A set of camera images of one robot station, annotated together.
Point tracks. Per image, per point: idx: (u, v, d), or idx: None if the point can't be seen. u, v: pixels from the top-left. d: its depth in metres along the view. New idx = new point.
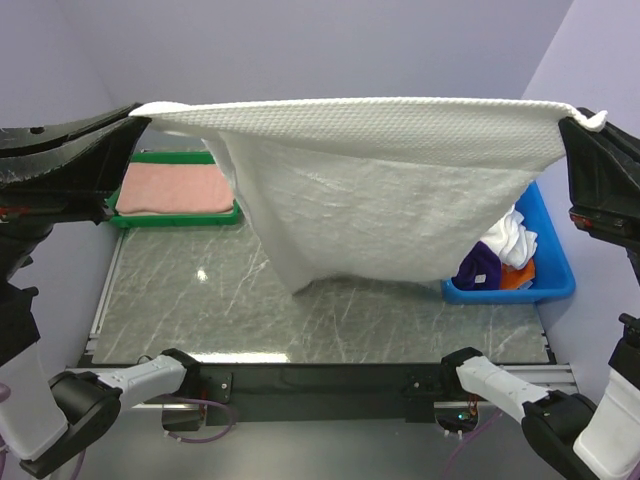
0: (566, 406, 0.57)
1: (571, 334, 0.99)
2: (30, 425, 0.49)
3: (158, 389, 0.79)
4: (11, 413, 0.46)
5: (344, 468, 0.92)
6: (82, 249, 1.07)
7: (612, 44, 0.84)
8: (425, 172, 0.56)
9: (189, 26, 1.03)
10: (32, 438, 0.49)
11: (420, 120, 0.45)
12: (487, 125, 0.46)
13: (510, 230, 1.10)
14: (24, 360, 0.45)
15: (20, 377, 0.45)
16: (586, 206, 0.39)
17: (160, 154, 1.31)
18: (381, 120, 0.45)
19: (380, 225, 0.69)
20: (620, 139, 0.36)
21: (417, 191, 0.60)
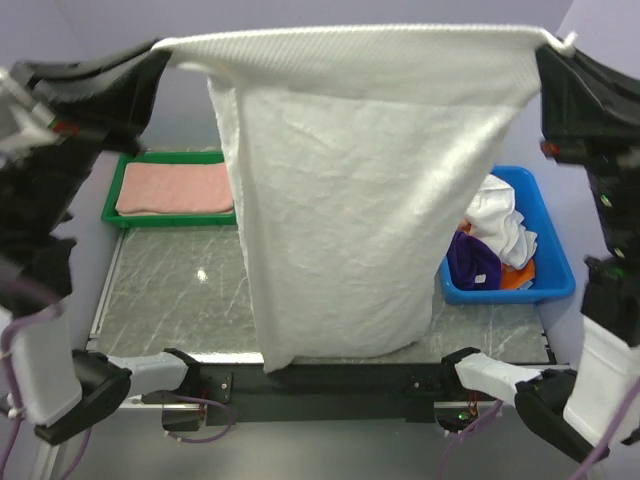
0: (558, 383, 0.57)
1: (571, 334, 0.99)
2: (49, 387, 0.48)
3: (156, 384, 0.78)
4: (38, 367, 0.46)
5: (344, 468, 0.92)
6: (82, 248, 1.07)
7: (609, 44, 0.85)
8: (414, 121, 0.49)
9: None
10: (47, 403, 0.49)
11: (392, 48, 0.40)
12: (465, 54, 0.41)
13: (510, 230, 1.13)
14: (55, 320, 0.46)
15: (46, 336, 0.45)
16: (554, 135, 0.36)
17: (160, 154, 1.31)
18: (350, 49, 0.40)
19: (375, 207, 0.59)
20: (590, 65, 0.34)
21: (410, 146, 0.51)
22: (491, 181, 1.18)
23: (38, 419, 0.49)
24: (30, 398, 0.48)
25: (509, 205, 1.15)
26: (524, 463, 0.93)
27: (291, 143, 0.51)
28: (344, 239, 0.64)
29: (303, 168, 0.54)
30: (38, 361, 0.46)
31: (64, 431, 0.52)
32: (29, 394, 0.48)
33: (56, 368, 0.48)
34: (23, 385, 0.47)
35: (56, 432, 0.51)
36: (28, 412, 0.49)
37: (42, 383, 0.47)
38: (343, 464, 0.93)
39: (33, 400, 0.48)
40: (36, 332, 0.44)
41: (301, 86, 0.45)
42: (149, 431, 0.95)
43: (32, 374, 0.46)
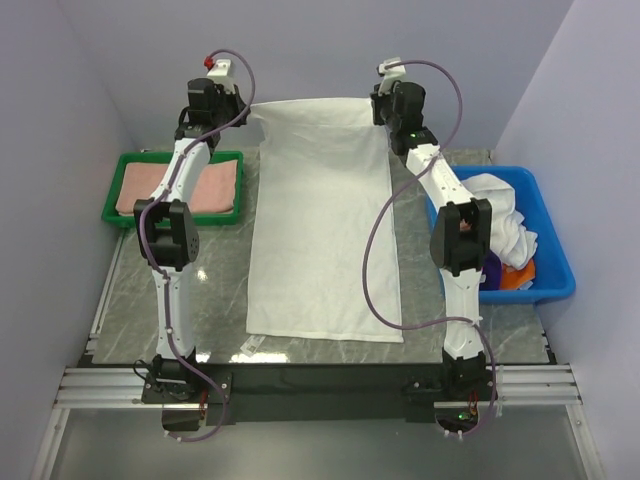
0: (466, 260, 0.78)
1: (573, 334, 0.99)
2: (188, 185, 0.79)
3: (180, 330, 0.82)
4: (192, 168, 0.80)
5: (343, 466, 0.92)
6: (83, 249, 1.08)
7: (612, 44, 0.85)
8: (334, 136, 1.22)
9: (189, 25, 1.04)
10: (184, 191, 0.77)
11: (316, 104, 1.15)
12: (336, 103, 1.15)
13: (511, 229, 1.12)
14: (200, 157, 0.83)
15: (199, 161, 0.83)
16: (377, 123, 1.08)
17: (162, 153, 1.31)
18: (304, 104, 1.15)
19: (338, 185, 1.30)
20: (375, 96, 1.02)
21: (336, 141, 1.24)
22: (491, 180, 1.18)
23: (177, 196, 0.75)
24: (181, 181, 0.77)
25: (508, 205, 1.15)
26: (524, 462, 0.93)
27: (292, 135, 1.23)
28: (320, 198, 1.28)
29: (304, 164, 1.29)
30: (194, 165, 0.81)
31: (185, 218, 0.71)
32: (180, 180, 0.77)
33: (191, 183, 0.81)
34: (179, 176, 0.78)
35: (184, 209, 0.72)
36: (169, 194, 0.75)
37: (189, 178, 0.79)
38: (343, 462, 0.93)
39: (182, 184, 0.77)
40: (202, 152, 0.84)
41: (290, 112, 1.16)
42: (149, 430, 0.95)
43: (188, 166, 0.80)
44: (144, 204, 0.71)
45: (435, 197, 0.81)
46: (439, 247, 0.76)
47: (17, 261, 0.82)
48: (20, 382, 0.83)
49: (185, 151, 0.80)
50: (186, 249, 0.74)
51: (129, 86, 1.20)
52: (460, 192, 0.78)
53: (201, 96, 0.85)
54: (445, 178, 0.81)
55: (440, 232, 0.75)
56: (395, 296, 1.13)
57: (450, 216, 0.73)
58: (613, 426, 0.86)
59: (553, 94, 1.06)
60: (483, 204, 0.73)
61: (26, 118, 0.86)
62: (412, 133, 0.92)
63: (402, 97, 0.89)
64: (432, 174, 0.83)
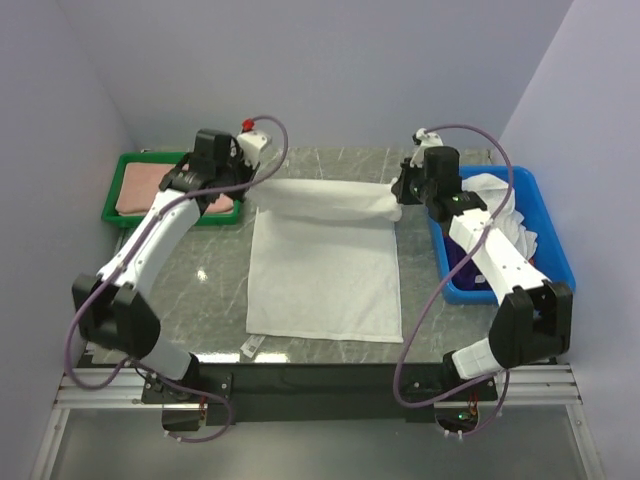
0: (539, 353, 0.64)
1: (572, 334, 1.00)
2: (153, 260, 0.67)
3: (167, 359, 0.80)
4: (161, 241, 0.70)
5: (342, 469, 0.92)
6: (82, 249, 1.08)
7: (614, 43, 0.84)
8: (337, 213, 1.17)
9: (188, 25, 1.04)
10: (144, 267, 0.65)
11: (322, 185, 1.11)
12: (344, 185, 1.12)
13: (510, 229, 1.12)
14: (174, 228, 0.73)
15: (169, 234, 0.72)
16: (406, 198, 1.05)
17: (163, 154, 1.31)
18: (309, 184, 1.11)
19: (333, 249, 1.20)
20: (407, 166, 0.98)
21: (337, 214, 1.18)
22: (492, 181, 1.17)
23: (129, 276, 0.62)
24: (143, 254, 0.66)
25: (509, 205, 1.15)
26: (523, 461, 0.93)
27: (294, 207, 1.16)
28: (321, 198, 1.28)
29: (296, 229, 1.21)
30: (168, 230, 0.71)
31: (133, 308, 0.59)
32: (142, 252, 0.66)
33: (159, 254, 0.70)
34: (144, 246, 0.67)
35: (132, 296, 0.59)
36: (123, 272, 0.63)
37: (155, 251, 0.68)
38: (343, 463, 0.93)
39: (143, 257, 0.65)
40: (185, 212, 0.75)
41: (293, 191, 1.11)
42: (149, 430, 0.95)
43: (159, 233, 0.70)
44: (88, 282, 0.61)
45: (493, 277, 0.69)
46: (502, 343, 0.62)
47: (16, 263, 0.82)
48: (20, 383, 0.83)
49: (161, 214, 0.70)
50: (134, 339, 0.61)
51: (129, 87, 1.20)
52: (526, 272, 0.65)
53: (211, 146, 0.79)
54: (503, 254, 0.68)
55: (504, 327, 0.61)
56: (395, 297, 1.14)
57: (520, 309, 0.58)
58: (613, 427, 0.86)
59: (555, 93, 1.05)
60: (560, 290, 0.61)
61: (25, 120, 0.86)
62: (455, 197, 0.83)
63: (435, 156, 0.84)
64: (485, 246, 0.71)
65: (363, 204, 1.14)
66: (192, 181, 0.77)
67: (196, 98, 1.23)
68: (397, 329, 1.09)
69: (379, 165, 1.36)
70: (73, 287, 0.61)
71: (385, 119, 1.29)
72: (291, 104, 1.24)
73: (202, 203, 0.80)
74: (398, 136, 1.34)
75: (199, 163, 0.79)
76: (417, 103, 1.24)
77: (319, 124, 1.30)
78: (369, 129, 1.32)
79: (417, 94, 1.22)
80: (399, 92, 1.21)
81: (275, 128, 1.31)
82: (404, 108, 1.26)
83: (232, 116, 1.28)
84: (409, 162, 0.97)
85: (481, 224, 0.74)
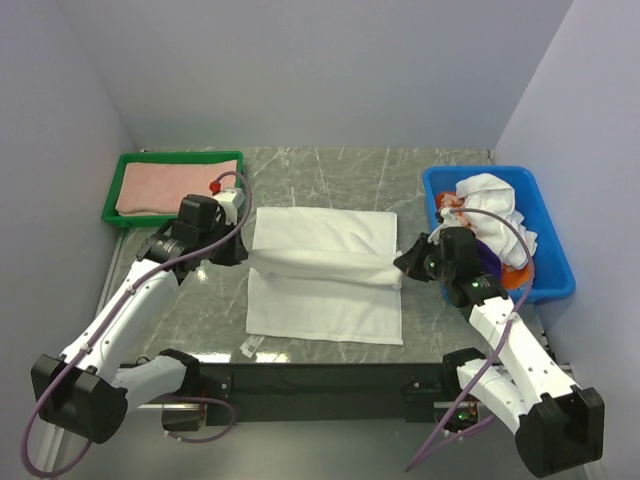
0: (577, 458, 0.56)
1: (571, 335, 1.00)
2: (123, 338, 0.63)
3: (161, 385, 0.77)
4: (134, 319, 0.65)
5: (343, 468, 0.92)
6: (82, 250, 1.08)
7: (615, 43, 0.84)
8: (334, 279, 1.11)
9: (187, 26, 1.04)
10: (111, 348, 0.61)
11: (314, 256, 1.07)
12: (339, 258, 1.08)
13: (510, 230, 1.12)
14: (151, 300, 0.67)
15: (143, 307, 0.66)
16: (417, 270, 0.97)
17: (162, 153, 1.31)
18: (300, 255, 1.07)
19: (332, 313, 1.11)
20: (425, 240, 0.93)
21: (336, 279, 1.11)
22: (491, 181, 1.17)
23: (92, 361, 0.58)
24: (111, 334, 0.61)
25: (509, 205, 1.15)
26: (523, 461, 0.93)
27: (289, 275, 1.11)
28: None
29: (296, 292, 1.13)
30: (141, 305, 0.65)
31: (92, 399, 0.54)
32: (110, 331, 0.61)
33: (130, 331, 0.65)
34: (114, 323, 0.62)
35: (94, 383, 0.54)
36: (87, 356, 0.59)
37: (126, 327, 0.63)
38: (343, 462, 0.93)
39: (110, 337, 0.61)
40: (162, 283, 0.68)
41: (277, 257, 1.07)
42: (149, 430, 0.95)
43: (131, 309, 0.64)
44: (49, 365, 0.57)
45: (520, 378, 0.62)
46: (530, 447, 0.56)
47: (16, 263, 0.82)
48: (20, 382, 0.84)
49: (133, 288, 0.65)
50: (93, 431, 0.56)
51: (129, 88, 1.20)
52: (555, 375, 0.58)
53: (196, 212, 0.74)
54: (528, 352, 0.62)
55: (533, 434, 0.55)
56: (395, 299, 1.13)
57: (549, 425, 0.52)
58: (611, 427, 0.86)
59: (555, 93, 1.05)
60: (592, 399, 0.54)
61: (25, 120, 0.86)
62: (475, 279, 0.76)
63: (450, 240, 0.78)
64: (509, 344, 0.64)
65: (364, 273, 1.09)
66: (172, 248, 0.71)
67: (196, 97, 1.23)
68: (398, 329, 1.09)
69: (379, 164, 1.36)
70: (31, 370, 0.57)
71: (385, 119, 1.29)
72: (291, 104, 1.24)
73: (181, 270, 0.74)
74: (397, 136, 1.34)
75: (182, 231, 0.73)
76: (417, 102, 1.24)
77: (319, 124, 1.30)
78: (369, 128, 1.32)
79: (417, 94, 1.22)
80: (398, 91, 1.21)
81: (275, 128, 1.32)
82: (403, 109, 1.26)
83: (232, 115, 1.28)
84: (427, 236, 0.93)
85: (503, 315, 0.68)
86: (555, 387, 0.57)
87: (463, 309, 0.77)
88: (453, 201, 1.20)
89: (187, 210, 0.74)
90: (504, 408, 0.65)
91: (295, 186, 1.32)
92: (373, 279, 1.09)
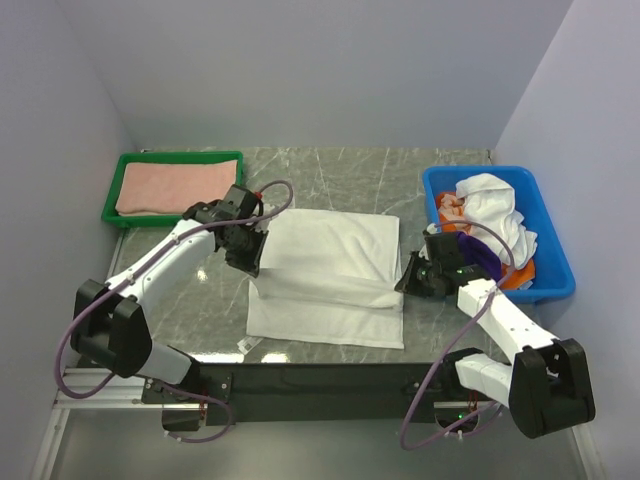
0: (570, 414, 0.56)
1: (571, 334, 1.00)
2: (162, 280, 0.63)
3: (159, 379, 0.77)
4: (176, 265, 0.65)
5: (344, 468, 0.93)
6: (83, 250, 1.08)
7: (615, 44, 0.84)
8: (332, 304, 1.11)
9: (187, 27, 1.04)
10: (152, 285, 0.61)
11: (315, 278, 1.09)
12: (342, 282, 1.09)
13: (510, 229, 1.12)
14: (192, 253, 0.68)
15: (184, 257, 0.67)
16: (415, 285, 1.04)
17: (162, 153, 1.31)
18: (301, 276, 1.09)
19: (330, 330, 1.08)
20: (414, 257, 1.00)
21: (331, 298, 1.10)
22: (492, 181, 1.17)
23: (134, 291, 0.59)
24: (154, 272, 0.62)
25: (509, 205, 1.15)
26: (524, 461, 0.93)
27: (291, 293, 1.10)
28: None
29: (296, 302, 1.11)
30: (183, 256, 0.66)
31: (129, 326, 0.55)
32: (153, 269, 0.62)
33: (169, 276, 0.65)
34: (158, 263, 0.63)
35: (134, 311, 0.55)
36: (129, 285, 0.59)
37: (166, 271, 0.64)
38: (342, 462, 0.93)
39: (153, 275, 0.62)
40: (202, 242, 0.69)
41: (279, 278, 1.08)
42: (149, 430, 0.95)
43: (174, 256, 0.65)
44: (93, 289, 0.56)
45: (503, 341, 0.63)
46: (521, 406, 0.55)
47: (16, 263, 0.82)
48: (20, 382, 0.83)
49: (179, 238, 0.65)
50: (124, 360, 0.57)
51: (129, 87, 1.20)
52: (536, 333, 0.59)
53: (242, 196, 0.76)
54: (510, 315, 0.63)
55: (520, 389, 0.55)
56: (395, 314, 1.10)
57: (532, 371, 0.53)
58: (610, 426, 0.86)
59: (556, 93, 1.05)
60: (571, 347, 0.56)
61: (24, 120, 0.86)
62: (459, 268, 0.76)
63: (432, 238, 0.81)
64: (490, 310, 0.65)
65: (367, 296, 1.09)
66: (216, 215, 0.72)
67: (196, 97, 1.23)
68: (398, 333, 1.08)
69: (379, 165, 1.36)
70: (77, 291, 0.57)
71: (385, 119, 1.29)
72: (292, 104, 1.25)
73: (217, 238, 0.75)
74: (397, 137, 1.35)
75: (226, 207, 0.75)
76: (417, 102, 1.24)
77: (319, 124, 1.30)
78: (369, 129, 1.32)
79: (417, 94, 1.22)
80: (398, 92, 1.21)
81: (275, 128, 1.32)
82: (403, 109, 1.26)
83: (232, 115, 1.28)
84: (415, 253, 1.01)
85: (485, 291, 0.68)
86: (535, 339, 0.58)
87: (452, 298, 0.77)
88: (453, 201, 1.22)
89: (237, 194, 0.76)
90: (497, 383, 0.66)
91: (295, 186, 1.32)
92: (375, 300, 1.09)
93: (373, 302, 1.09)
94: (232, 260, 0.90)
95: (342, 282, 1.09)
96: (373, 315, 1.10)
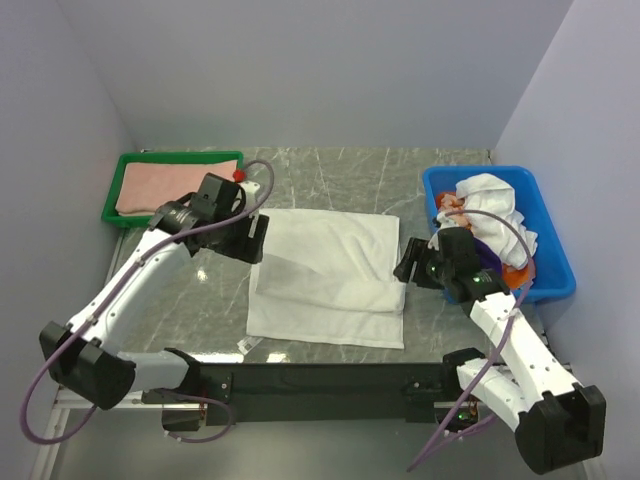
0: (578, 452, 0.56)
1: (571, 335, 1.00)
2: (130, 308, 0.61)
3: (157, 383, 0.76)
4: (143, 291, 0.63)
5: (344, 468, 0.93)
6: (83, 251, 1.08)
7: (615, 43, 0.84)
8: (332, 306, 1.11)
9: (186, 26, 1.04)
10: (118, 319, 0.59)
11: (312, 275, 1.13)
12: (341, 285, 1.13)
13: (510, 230, 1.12)
14: (160, 271, 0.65)
15: (151, 280, 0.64)
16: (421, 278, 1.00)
17: (162, 153, 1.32)
18: (297, 267, 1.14)
19: (330, 329, 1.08)
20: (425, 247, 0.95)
21: (330, 299, 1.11)
22: (492, 181, 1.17)
23: (97, 333, 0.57)
24: (117, 305, 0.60)
25: (509, 205, 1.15)
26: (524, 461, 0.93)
27: (288, 290, 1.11)
28: None
29: (295, 302, 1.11)
30: (150, 278, 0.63)
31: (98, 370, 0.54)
32: (116, 303, 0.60)
33: (138, 302, 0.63)
34: (121, 294, 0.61)
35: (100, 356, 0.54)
36: (92, 326, 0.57)
37: (132, 300, 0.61)
38: (342, 463, 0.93)
39: (117, 309, 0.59)
40: (172, 256, 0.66)
41: (274, 264, 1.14)
42: (149, 430, 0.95)
43: (139, 282, 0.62)
44: (55, 334, 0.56)
45: (520, 375, 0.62)
46: (531, 448, 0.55)
47: (17, 263, 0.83)
48: (20, 382, 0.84)
49: (142, 260, 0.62)
50: (101, 396, 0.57)
51: (129, 87, 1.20)
52: (556, 373, 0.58)
53: (216, 187, 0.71)
54: (530, 351, 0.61)
55: (533, 432, 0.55)
56: (394, 314, 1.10)
57: (553, 421, 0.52)
58: (610, 427, 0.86)
59: (557, 92, 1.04)
60: (593, 396, 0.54)
61: (24, 120, 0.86)
62: (475, 274, 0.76)
63: (447, 236, 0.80)
64: (510, 342, 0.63)
65: (366, 299, 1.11)
66: (185, 218, 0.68)
67: (195, 97, 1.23)
68: (398, 333, 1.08)
69: (379, 165, 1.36)
70: (39, 336, 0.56)
71: (384, 119, 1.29)
72: (291, 104, 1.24)
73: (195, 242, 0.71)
74: (397, 136, 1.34)
75: (201, 204, 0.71)
76: (417, 102, 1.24)
77: (319, 124, 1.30)
78: (368, 128, 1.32)
79: (416, 94, 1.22)
80: (398, 92, 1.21)
81: (275, 128, 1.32)
82: (402, 109, 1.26)
83: (232, 115, 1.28)
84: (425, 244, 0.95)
85: (505, 311, 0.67)
86: (557, 385, 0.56)
87: (462, 305, 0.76)
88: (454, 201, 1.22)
89: (208, 185, 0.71)
90: (502, 404, 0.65)
91: (294, 186, 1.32)
92: (374, 300, 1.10)
93: (372, 303, 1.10)
94: (221, 251, 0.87)
95: (341, 285, 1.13)
96: (373, 315, 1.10)
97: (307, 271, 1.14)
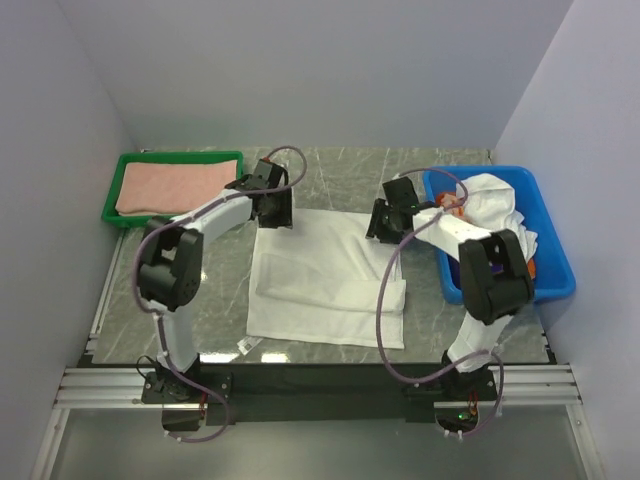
0: (513, 293, 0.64)
1: (571, 334, 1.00)
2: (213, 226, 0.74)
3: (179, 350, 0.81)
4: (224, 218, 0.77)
5: (343, 467, 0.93)
6: (83, 250, 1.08)
7: (615, 43, 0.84)
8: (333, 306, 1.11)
9: (186, 26, 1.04)
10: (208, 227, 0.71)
11: (311, 275, 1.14)
12: (340, 286, 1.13)
13: (510, 229, 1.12)
14: (235, 212, 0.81)
15: (228, 215, 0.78)
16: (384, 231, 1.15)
17: (162, 153, 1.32)
18: (295, 267, 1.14)
19: (329, 329, 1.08)
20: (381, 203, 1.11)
21: (331, 299, 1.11)
22: (492, 181, 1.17)
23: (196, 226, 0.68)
24: (209, 217, 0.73)
25: (509, 205, 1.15)
26: (524, 461, 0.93)
27: (288, 290, 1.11)
28: None
29: (295, 302, 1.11)
30: (229, 212, 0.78)
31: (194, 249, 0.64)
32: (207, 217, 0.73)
33: (217, 226, 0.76)
34: (211, 213, 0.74)
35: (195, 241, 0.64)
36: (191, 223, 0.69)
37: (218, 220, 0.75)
38: (342, 462, 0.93)
39: (209, 219, 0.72)
40: (243, 206, 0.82)
41: (274, 265, 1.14)
42: (148, 430, 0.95)
43: (223, 210, 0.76)
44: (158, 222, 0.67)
45: (450, 246, 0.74)
46: (471, 292, 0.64)
47: (16, 263, 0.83)
48: (20, 381, 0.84)
49: (228, 197, 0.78)
50: (178, 286, 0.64)
51: (129, 87, 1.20)
52: (477, 230, 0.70)
53: (269, 171, 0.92)
54: (454, 224, 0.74)
55: (467, 275, 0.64)
56: (394, 314, 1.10)
57: (473, 252, 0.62)
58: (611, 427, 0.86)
59: (556, 92, 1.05)
60: (507, 233, 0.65)
61: (24, 120, 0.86)
62: (412, 204, 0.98)
63: (389, 186, 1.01)
64: (439, 226, 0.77)
65: (366, 298, 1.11)
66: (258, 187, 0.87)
67: (195, 97, 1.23)
68: (398, 333, 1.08)
69: (379, 165, 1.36)
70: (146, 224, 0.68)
71: (384, 119, 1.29)
72: (291, 104, 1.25)
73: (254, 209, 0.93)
74: (397, 136, 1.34)
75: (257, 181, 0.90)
76: (417, 101, 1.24)
77: (319, 124, 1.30)
78: (368, 128, 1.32)
79: (416, 93, 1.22)
80: (397, 91, 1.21)
81: (275, 128, 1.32)
82: (402, 108, 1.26)
83: (232, 115, 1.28)
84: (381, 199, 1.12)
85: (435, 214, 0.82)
86: (477, 233, 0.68)
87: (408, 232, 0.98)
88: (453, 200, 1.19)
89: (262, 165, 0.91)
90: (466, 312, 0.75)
91: (294, 185, 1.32)
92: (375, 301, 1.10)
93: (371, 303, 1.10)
94: (267, 218, 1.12)
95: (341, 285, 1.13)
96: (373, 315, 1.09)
97: (306, 272, 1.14)
